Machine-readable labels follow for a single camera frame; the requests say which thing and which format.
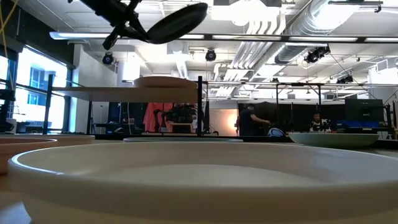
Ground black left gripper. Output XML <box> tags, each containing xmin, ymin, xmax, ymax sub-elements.
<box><xmin>80</xmin><ymin>0</ymin><xmax>150</xmax><ymax>50</ymax></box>

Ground salmon pink plate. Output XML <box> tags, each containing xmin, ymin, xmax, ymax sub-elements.
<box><xmin>133</xmin><ymin>75</ymin><xmax>199</xmax><ymax>89</ymax></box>

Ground cream plate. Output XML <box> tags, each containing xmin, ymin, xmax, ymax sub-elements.
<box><xmin>0</xmin><ymin>133</ymin><xmax>96</xmax><ymax>147</ymax></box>

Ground pale blue plate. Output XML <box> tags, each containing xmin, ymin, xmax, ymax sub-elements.
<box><xmin>123</xmin><ymin>137</ymin><xmax>244</xmax><ymax>144</ymax></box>

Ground terracotta pink plate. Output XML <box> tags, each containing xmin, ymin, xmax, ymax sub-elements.
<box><xmin>0</xmin><ymin>138</ymin><xmax>58</xmax><ymax>175</ymax></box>

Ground large white plate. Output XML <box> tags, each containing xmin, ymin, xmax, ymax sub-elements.
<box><xmin>7</xmin><ymin>141</ymin><xmax>398</xmax><ymax>224</ymax></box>

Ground wooden shelf with black legs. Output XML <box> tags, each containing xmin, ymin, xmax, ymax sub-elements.
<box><xmin>42</xmin><ymin>74</ymin><xmax>205</xmax><ymax>138</ymax></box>

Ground orange curtain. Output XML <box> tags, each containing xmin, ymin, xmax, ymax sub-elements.
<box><xmin>142</xmin><ymin>102</ymin><xmax>174</xmax><ymax>133</ymax></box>

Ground large bright window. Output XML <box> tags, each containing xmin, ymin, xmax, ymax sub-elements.
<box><xmin>0</xmin><ymin>46</ymin><xmax>74</xmax><ymax>133</ymax></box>

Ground light wooden stand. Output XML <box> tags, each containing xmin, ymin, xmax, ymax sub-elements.
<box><xmin>169</xmin><ymin>122</ymin><xmax>193</xmax><ymax>134</ymax></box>

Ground long ceiling light bar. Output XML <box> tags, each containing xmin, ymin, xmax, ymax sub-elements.
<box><xmin>49</xmin><ymin>30</ymin><xmax>398</xmax><ymax>44</ymax></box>

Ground white ceiling pipe bundle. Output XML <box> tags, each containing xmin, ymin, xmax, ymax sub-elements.
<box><xmin>231</xmin><ymin>12</ymin><xmax>289</xmax><ymax>71</ymax></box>

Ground person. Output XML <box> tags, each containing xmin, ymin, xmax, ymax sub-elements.
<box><xmin>308</xmin><ymin>111</ymin><xmax>332</xmax><ymax>133</ymax></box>
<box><xmin>235</xmin><ymin>104</ymin><xmax>272</xmax><ymax>137</ymax></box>

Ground black partition panel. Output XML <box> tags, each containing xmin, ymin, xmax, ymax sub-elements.
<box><xmin>238</xmin><ymin>101</ymin><xmax>346</xmax><ymax>136</ymax></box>

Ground small black ceiling lamps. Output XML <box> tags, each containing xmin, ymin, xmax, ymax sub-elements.
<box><xmin>335</xmin><ymin>74</ymin><xmax>354</xmax><ymax>85</ymax></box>

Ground blue panel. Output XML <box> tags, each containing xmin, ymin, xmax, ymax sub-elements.
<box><xmin>331</xmin><ymin>120</ymin><xmax>385</xmax><ymax>129</ymax></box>

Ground black monitor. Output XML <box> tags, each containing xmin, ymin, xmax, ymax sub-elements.
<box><xmin>344</xmin><ymin>98</ymin><xmax>386</xmax><ymax>123</ymax></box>

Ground yellow cable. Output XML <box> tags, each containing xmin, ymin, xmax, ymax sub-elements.
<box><xmin>0</xmin><ymin>0</ymin><xmax>19</xmax><ymax>91</ymax></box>

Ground round silver ventilation duct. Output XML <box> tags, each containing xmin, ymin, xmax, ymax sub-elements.
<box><xmin>273</xmin><ymin>0</ymin><xmax>361</xmax><ymax>65</ymax></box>

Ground black metal frame rig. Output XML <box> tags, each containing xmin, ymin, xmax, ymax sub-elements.
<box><xmin>275</xmin><ymin>82</ymin><xmax>323</xmax><ymax>106</ymax></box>

